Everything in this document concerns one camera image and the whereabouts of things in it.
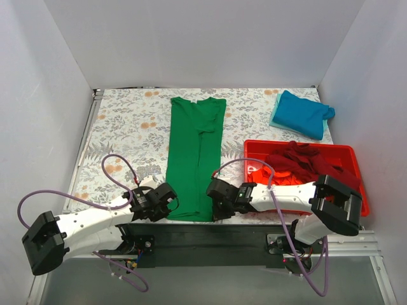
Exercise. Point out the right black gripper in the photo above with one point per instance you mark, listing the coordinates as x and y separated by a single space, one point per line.
218 197

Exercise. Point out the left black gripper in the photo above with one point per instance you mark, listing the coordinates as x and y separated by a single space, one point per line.
162 198

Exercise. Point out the green t-shirt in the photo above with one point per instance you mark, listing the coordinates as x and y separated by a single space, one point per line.
196 132

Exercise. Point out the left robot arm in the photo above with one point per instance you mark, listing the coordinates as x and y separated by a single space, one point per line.
53 239

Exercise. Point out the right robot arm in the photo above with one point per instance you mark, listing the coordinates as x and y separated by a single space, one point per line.
330 207

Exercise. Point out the orange-red t-shirt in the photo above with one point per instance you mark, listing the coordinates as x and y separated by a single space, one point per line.
287 178

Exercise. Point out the red plastic bin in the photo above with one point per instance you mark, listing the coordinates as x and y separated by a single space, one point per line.
336 155

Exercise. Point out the dark red t-shirt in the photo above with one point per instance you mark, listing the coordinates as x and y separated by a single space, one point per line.
308 162

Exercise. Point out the folded light teal t-shirt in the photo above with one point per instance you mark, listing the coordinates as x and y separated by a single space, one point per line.
276 120

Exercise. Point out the folded blue t-shirt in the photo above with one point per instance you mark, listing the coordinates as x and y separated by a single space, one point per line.
302 116

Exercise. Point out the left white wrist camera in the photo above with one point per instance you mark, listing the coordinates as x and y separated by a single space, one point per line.
148 181

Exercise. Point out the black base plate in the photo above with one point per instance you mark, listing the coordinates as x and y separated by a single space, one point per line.
197 245

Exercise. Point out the aluminium frame rail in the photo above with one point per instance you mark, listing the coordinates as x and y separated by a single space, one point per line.
355 274

